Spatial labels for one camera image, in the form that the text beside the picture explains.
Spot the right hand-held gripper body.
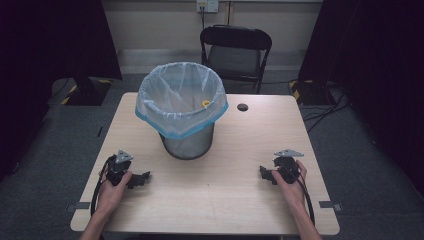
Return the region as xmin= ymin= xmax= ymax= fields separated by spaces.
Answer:
xmin=273 ymin=148 xmax=305 ymax=185

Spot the person's left hand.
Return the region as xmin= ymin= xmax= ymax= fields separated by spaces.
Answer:
xmin=96 ymin=170 xmax=134 ymax=218

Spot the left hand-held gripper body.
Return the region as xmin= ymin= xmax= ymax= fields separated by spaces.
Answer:
xmin=105 ymin=149 xmax=135 ymax=186

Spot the person's right hand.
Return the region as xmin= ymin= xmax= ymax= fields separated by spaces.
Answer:
xmin=271 ymin=159 xmax=308 ymax=210

